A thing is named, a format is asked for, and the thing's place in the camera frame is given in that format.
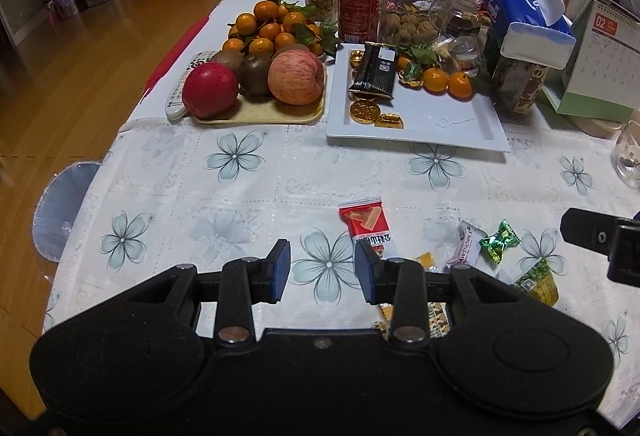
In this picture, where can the gold foil ingot chocolate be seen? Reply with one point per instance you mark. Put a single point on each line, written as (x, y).
(356, 57)
(390, 121)

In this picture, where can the beige fruit tray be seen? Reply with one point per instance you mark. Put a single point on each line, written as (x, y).
(260, 114)

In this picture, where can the green candy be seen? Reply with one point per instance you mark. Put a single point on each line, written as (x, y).
(500, 241)

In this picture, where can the pile of leafy tangerines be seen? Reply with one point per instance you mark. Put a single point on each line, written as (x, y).
(280, 26)

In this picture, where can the yellow-green snack packet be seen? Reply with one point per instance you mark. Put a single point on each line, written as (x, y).
(537, 282)

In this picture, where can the glass jar with dark contents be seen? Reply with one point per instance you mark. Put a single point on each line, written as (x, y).
(464, 18)

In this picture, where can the brown printed snack packet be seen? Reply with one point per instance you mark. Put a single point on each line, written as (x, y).
(438, 318)

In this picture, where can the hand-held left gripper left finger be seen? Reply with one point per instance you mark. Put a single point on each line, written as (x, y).
(281, 273)

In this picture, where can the blue tissue pack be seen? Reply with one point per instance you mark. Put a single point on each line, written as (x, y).
(520, 11)

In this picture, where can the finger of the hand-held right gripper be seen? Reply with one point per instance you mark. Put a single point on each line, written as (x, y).
(590, 230)

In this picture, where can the small squat glass jar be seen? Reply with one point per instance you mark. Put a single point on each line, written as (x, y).
(466, 56)

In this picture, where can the red cloth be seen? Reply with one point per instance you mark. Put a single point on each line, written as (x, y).
(170, 61)

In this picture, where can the black snack packet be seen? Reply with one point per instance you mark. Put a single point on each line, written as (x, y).
(375, 71)

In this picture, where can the brown printed paper cup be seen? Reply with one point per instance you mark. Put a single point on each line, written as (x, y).
(517, 88)

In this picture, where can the pale striped apple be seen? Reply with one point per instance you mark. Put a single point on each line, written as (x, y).
(296, 78)

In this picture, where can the green desk calendar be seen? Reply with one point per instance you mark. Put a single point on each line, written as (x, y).
(595, 61)

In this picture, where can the white candy packet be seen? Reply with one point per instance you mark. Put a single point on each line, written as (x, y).
(462, 248)

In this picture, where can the white rectangular plate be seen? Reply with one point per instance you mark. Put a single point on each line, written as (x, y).
(450, 118)

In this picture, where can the small tangerine with leaves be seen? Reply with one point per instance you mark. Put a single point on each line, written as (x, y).
(404, 65)

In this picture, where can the red snack packet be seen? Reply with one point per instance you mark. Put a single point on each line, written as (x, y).
(365, 222)

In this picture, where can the red apple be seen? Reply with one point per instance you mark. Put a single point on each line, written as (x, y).
(210, 91)

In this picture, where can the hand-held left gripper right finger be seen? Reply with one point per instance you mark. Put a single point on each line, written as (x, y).
(362, 273)

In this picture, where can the gold foil chocolate coin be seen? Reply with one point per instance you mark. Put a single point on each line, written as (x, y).
(364, 111)

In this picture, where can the white floral tablecloth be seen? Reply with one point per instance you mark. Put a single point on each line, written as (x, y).
(225, 206)

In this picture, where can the white remote control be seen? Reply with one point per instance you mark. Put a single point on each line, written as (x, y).
(175, 106)

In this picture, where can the grey-blue round chair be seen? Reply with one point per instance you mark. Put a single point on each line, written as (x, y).
(60, 211)

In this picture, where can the clear drinking glass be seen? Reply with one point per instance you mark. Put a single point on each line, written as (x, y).
(629, 151)

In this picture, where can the red tin can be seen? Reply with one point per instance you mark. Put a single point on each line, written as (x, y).
(359, 1)

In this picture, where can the small orange wrapped candy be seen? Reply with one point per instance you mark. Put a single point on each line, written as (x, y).
(426, 261)

